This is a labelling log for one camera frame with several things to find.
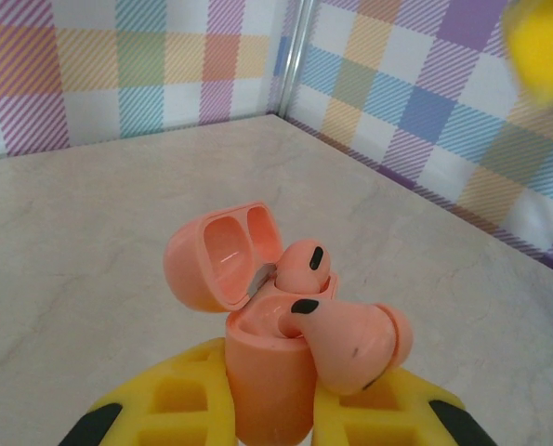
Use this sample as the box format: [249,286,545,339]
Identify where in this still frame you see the aluminium frame post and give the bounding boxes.
[275,0,318,118]

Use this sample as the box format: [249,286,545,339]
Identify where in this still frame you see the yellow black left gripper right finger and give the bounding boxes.
[312,365,496,446]

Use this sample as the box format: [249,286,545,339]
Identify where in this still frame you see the pink earbud charging case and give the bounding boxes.
[163,200,340,446]

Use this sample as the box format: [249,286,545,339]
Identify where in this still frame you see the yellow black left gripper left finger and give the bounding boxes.
[59,336,236,446]

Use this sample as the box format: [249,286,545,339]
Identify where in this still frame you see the pink wireless earbud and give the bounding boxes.
[278,298,416,397]
[272,237,332,297]

